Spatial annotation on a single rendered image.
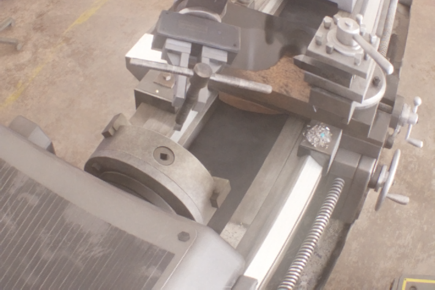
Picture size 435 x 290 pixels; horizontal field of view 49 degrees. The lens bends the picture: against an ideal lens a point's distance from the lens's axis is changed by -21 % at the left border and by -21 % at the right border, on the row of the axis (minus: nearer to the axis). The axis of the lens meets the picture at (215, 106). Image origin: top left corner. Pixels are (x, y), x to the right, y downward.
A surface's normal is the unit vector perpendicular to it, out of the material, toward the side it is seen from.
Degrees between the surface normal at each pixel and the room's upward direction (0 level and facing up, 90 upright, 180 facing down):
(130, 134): 16
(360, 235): 0
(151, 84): 0
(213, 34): 20
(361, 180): 90
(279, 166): 0
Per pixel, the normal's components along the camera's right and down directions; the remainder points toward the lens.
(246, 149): -0.07, -0.53
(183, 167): 0.52, -0.41
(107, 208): 0.01, -0.71
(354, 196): -0.43, 0.63
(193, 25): 0.30, -0.54
